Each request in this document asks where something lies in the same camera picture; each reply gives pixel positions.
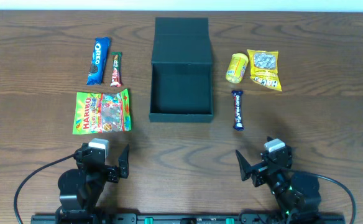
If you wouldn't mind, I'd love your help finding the green Haribo gummy bag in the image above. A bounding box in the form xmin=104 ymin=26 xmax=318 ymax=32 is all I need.
xmin=73 ymin=89 xmax=132 ymax=135

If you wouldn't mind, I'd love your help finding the yellow plastic candy jar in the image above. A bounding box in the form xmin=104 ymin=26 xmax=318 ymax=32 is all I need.
xmin=226 ymin=53 xmax=249 ymax=83

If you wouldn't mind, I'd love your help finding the dark green lidded box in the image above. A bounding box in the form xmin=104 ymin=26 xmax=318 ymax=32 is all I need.
xmin=149 ymin=17 xmax=214 ymax=123

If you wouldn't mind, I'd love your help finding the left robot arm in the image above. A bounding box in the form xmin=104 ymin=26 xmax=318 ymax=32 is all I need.
xmin=55 ymin=143 xmax=130 ymax=224

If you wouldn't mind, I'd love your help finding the yellow Hacks candy bag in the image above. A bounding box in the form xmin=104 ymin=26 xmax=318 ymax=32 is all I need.
xmin=247 ymin=49 xmax=282 ymax=91

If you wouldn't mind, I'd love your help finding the green red chocolate bar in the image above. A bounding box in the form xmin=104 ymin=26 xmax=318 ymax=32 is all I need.
xmin=110 ymin=52 xmax=122 ymax=87

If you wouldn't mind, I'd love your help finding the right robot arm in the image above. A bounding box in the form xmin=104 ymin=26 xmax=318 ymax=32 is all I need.
xmin=236 ymin=137 xmax=321 ymax=223

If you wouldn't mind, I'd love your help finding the blue Oreo cookie pack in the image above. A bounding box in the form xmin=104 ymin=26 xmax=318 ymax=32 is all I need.
xmin=86 ymin=37 xmax=111 ymax=85

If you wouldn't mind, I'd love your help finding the purple Dairy Milk bar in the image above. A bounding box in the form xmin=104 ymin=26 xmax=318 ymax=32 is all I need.
xmin=232 ymin=90 xmax=244 ymax=131

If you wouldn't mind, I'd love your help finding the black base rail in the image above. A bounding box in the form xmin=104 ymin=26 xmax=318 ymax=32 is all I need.
xmin=30 ymin=213 xmax=346 ymax=224

